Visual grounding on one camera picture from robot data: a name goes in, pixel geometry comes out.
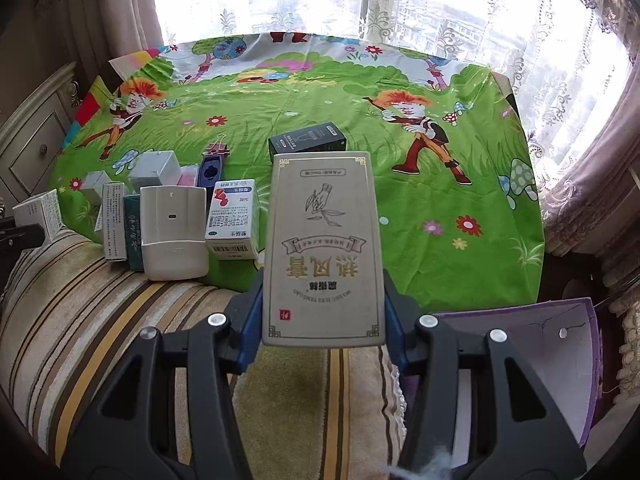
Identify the white box with red print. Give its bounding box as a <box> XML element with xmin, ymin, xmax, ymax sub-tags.
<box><xmin>205</xmin><ymin>179</ymin><xmax>261</xmax><ymax>261</ymax></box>

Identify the grey white cardboard box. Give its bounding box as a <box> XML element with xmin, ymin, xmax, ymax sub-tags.
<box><xmin>129</xmin><ymin>151</ymin><xmax>182</xmax><ymax>193</ymax></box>

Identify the pink box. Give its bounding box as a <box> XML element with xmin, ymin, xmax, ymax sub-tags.
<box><xmin>177</xmin><ymin>164</ymin><xmax>202</xmax><ymax>191</ymax></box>

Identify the white lace curtain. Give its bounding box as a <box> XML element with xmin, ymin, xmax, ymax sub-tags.
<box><xmin>150</xmin><ymin>0</ymin><xmax>636</xmax><ymax>196</ymax></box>

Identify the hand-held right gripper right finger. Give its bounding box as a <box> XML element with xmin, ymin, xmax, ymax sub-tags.
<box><xmin>382</xmin><ymin>267</ymin><xmax>588</xmax><ymax>480</ymax></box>

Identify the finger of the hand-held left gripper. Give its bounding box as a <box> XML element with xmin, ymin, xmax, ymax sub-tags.
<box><xmin>0</xmin><ymin>217</ymin><xmax>45</xmax><ymax>253</ymax></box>

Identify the white plastic wall device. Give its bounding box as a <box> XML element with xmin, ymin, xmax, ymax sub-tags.
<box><xmin>140</xmin><ymin>185</ymin><xmax>210</xmax><ymax>281</ymax></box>

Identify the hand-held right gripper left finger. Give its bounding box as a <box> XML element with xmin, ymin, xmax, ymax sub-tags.
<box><xmin>60</xmin><ymin>267</ymin><xmax>266</xmax><ymax>480</ymax></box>

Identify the mauve drape curtain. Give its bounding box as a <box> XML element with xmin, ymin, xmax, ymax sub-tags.
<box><xmin>542</xmin><ymin>35</ymin><xmax>640</xmax><ymax>261</ymax></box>

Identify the striped blanket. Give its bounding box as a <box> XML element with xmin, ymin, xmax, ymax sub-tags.
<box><xmin>0</xmin><ymin>227</ymin><xmax>416</xmax><ymax>480</ymax></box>

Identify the beige printed box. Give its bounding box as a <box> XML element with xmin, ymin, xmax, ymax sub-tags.
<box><xmin>261</xmin><ymin>151</ymin><xmax>387</xmax><ymax>350</ymax></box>

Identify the small grey box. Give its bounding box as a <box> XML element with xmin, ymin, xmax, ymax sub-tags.
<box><xmin>80</xmin><ymin>170</ymin><xmax>111</xmax><ymax>206</ymax></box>

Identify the black box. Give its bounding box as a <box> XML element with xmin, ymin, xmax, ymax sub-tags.
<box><xmin>268</xmin><ymin>122</ymin><xmax>347</xmax><ymax>156</ymax></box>

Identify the white box with grey print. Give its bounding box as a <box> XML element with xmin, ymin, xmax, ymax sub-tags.
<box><xmin>12</xmin><ymin>189</ymin><xmax>63</xmax><ymax>243</ymax></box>

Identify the cream nightstand drawer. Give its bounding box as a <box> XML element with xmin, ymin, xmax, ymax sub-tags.
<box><xmin>0</xmin><ymin>62</ymin><xmax>81</xmax><ymax>211</ymax></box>

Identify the navy blue plastic case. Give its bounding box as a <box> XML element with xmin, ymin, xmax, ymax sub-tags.
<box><xmin>197</xmin><ymin>155</ymin><xmax>223</xmax><ymax>188</ymax></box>

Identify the beige drape curtain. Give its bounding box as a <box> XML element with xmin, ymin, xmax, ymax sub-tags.
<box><xmin>65</xmin><ymin>0</ymin><xmax>166</xmax><ymax>81</ymax></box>

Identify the green printed cloth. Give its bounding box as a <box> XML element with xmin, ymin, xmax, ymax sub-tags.
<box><xmin>52</xmin><ymin>31</ymin><xmax>546</xmax><ymax>311</ymax></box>

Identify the purple storage box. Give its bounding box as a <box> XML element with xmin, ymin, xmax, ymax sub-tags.
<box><xmin>400</xmin><ymin>297</ymin><xmax>601</xmax><ymax>451</ymax></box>

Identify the teal green box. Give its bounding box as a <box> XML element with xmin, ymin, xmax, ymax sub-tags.
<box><xmin>122</xmin><ymin>195</ymin><xmax>146</xmax><ymax>272</ymax></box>

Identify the narrow white box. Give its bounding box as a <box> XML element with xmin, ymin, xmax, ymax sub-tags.
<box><xmin>102</xmin><ymin>182</ymin><xmax>127</xmax><ymax>261</ymax></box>

